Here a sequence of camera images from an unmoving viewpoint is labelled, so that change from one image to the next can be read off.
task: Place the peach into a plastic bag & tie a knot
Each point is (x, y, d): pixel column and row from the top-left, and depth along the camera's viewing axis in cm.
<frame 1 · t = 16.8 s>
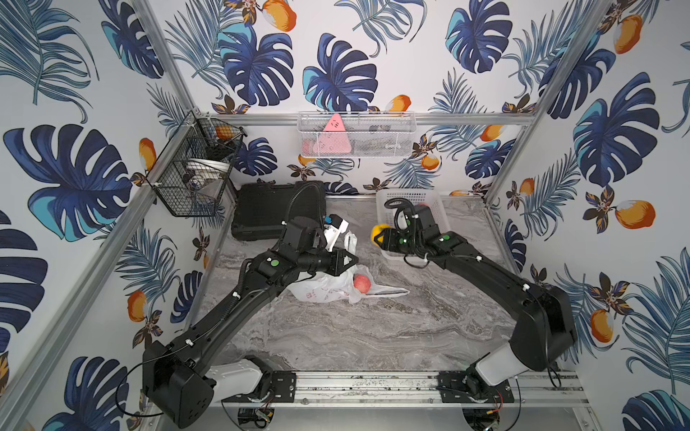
left hand: (357, 255, 70), fingers closed
right hand: (381, 238, 85), fingers open
white plastic bag: (340, 286, 74), point 20 cm above the table
pink peach front: (362, 283, 90), point 7 cm above the table
black tool case: (253, 206, 115), point 4 cm above the table

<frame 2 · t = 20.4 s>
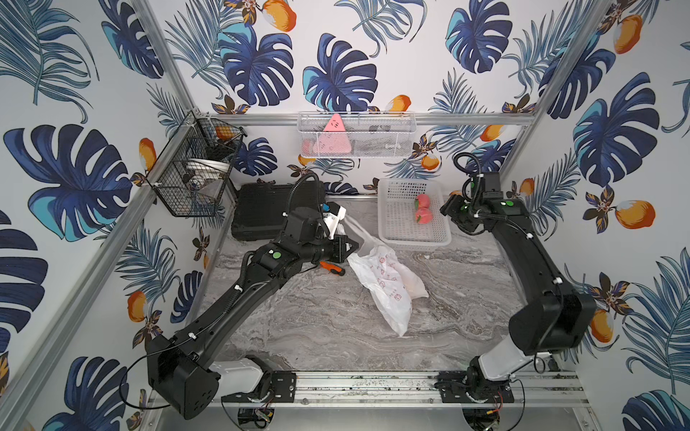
left hand: (358, 240, 70), fingers closed
right hand: (447, 210, 84), fingers open
white plastic bag: (391, 284, 78), point 18 cm above the table
pink peach with leaf: (423, 215, 110), point 6 cm above the table
pink peach back: (423, 200, 116), point 6 cm above the table
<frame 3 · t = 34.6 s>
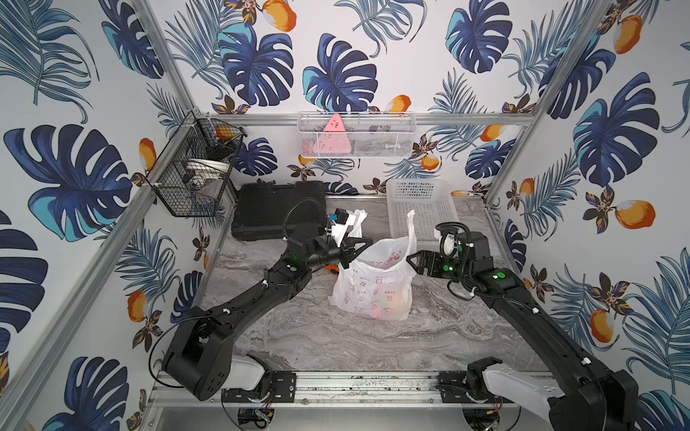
left hand: (371, 237, 71), fingers closed
right hand: (418, 257, 79), fingers open
white plastic bag: (376, 281, 78), point 18 cm above the table
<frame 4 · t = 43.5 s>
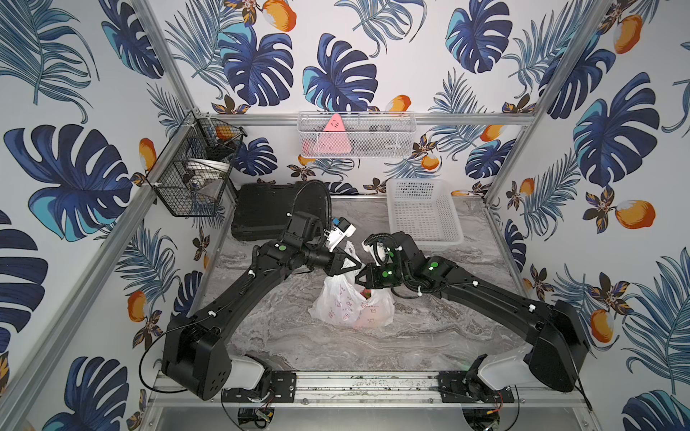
left hand: (358, 261, 72), fingers closed
right hand: (353, 278, 76), fingers closed
white plastic bag: (340, 300, 75), point 18 cm above the table
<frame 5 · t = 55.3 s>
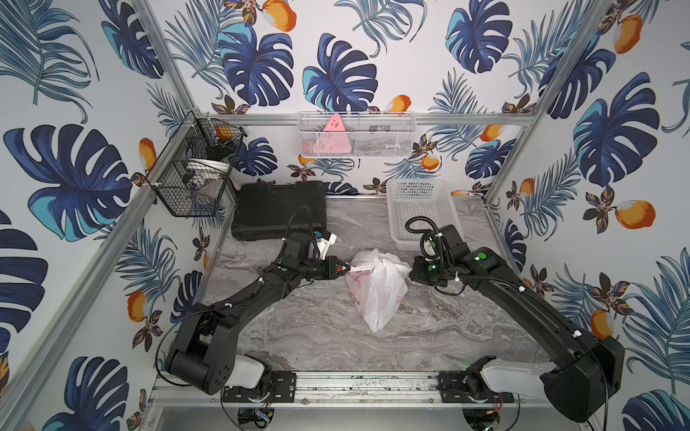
left hand: (349, 264, 81), fingers closed
right hand: (409, 272, 78), fingers closed
white plastic bag: (377, 283, 79), point 16 cm above the table
